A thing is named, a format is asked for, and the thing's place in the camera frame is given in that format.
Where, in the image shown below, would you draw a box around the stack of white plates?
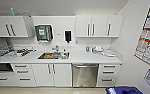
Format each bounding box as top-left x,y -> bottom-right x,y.
92,45 -> 104,55

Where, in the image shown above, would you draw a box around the teal bottle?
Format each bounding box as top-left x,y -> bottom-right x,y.
9,7 -> 17,17

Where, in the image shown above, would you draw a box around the black soap dispenser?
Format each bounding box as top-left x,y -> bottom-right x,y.
63,29 -> 73,45

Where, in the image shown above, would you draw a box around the colourful wall poster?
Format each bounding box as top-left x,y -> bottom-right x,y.
134,0 -> 150,70

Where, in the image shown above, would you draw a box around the white cabinet door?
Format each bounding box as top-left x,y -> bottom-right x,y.
9,15 -> 30,38
31,63 -> 54,88
90,15 -> 109,38
0,16 -> 11,38
52,63 -> 72,88
107,15 -> 124,38
75,15 -> 92,38

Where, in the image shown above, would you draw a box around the white upper cabinet door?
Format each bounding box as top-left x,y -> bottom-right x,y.
0,16 -> 11,38
9,15 -> 30,38
107,15 -> 124,38
75,15 -> 92,38
90,15 -> 109,38

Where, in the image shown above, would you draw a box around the white lower cabinet door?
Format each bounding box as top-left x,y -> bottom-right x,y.
31,63 -> 54,88
52,63 -> 72,88

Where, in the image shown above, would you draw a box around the grey recycling bins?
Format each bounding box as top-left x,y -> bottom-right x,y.
105,85 -> 145,94

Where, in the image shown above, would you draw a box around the small white bottle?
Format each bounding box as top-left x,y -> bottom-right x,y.
85,45 -> 91,53

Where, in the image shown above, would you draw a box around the chrome faucet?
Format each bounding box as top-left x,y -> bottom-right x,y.
51,44 -> 61,53

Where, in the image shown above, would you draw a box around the steel paper towel dispenser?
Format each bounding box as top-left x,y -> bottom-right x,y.
34,23 -> 55,44

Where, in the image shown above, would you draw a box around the white grey dish cloth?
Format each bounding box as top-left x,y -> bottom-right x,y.
102,49 -> 117,58

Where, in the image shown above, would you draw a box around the wide white drawer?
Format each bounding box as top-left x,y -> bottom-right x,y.
0,72 -> 17,87

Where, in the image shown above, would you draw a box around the stainless steel dishwasher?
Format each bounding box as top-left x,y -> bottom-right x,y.
70,63 -> 100,89

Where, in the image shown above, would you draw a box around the stainless steel sink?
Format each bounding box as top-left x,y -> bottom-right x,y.
37,51 -> 71,61

